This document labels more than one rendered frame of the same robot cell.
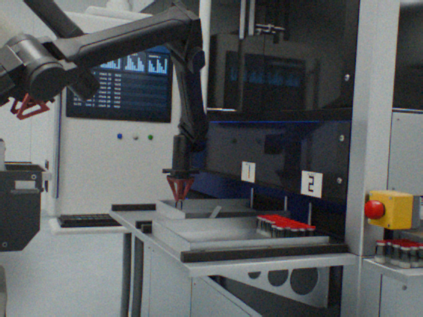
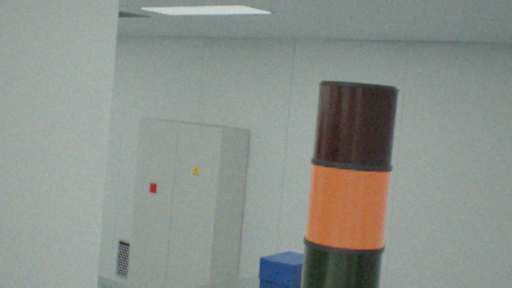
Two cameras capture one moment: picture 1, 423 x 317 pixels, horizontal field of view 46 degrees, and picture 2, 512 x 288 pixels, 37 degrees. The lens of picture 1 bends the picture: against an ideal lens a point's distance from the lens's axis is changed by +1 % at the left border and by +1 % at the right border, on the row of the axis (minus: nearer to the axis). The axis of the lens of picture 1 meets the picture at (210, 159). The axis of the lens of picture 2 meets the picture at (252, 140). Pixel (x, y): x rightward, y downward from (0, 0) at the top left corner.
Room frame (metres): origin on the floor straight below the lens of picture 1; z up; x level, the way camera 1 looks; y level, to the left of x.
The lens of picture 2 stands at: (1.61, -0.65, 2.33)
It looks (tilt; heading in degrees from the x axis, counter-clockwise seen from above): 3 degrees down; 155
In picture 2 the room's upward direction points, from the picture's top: 5 degrees clockwise
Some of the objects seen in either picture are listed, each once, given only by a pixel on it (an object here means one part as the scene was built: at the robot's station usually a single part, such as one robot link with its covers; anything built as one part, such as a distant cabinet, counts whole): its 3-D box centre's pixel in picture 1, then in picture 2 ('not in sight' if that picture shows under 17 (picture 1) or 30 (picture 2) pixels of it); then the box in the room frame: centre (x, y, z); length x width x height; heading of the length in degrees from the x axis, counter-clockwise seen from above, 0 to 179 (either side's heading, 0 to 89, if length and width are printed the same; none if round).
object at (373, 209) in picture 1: (375, 209); not in sight; (1.02, -0.35, 0.99); 0.04 x 0.04 x 0.04; 24
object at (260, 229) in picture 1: (276, 229); not in sight; (1.21, -0.17, 0.90); 0.18 x 0.02 x 0.05; 24
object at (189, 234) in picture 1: (236, 235); not in sight; (1.17, -0.07, 0.90); 0.34 x 0.26 x 0.04; 114
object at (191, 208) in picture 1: (220, 210); not in sight; (1.53, -0.04, 0.90); 0.34 x 0.26 x 0.04; 114
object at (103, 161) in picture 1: (115, 114); not in sight; (1.96, 0.39, 1.19); 0.50 x 0.19 x 0.78; 112
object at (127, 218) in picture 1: (223, 230); not in sight; (1.35, -0.05, 0.87); 0.70 x 0.48 x 0.02; 24
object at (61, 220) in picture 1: (118, 219); not in sight; (1.74, 0.32, 0.82); 0.40 x 0.14 x 0.02; 112
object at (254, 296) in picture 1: (186, 229); not in sight; (2.04, 0.09, 0.73); 1.98 x 0.01 x 0.25; 24
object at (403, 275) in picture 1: (409, 268); not in sight; (1.04, -0.43, 0.87); 0.14 x 0.13 x 0.02; 114
